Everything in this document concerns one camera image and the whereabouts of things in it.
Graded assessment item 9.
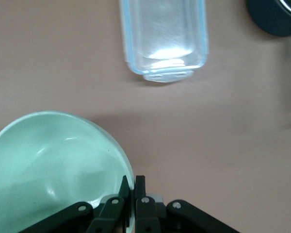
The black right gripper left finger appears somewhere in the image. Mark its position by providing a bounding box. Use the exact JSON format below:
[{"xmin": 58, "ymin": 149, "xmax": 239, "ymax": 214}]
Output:
[{"xmin": 18, "ymin": 174, "xmax": 134, "ymax": 233}]

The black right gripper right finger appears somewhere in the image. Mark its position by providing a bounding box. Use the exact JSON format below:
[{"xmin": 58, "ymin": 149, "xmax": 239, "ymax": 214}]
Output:
[{"xmin": 134, "ymin": 174, "xmax": 241, "ymax": 233}]

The green bowl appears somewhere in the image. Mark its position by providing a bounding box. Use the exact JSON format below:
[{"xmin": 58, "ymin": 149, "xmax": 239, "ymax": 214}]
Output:
[{"xmin": 0, "ymin": 111, "xmax": 134, "ymax": 233}]

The brown table mat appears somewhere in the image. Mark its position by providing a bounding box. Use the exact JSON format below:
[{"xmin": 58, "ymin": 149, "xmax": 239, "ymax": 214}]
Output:
[{"xmin": 0, "ymin": 0, "xmax": 291, "ymax": 233}]

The clear plastic food container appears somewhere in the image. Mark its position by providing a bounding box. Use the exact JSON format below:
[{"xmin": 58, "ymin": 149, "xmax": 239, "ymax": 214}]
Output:
[{"xmin": 118, "ymin": 0, "xmax": 210, "ymax": 85}]

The black saucepan with blue handle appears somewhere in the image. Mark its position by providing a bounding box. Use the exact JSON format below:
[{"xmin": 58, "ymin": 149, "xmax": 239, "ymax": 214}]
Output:
[{"xmin": 246, "ymin": 0, "xmax": 291, "ymax": 37}]

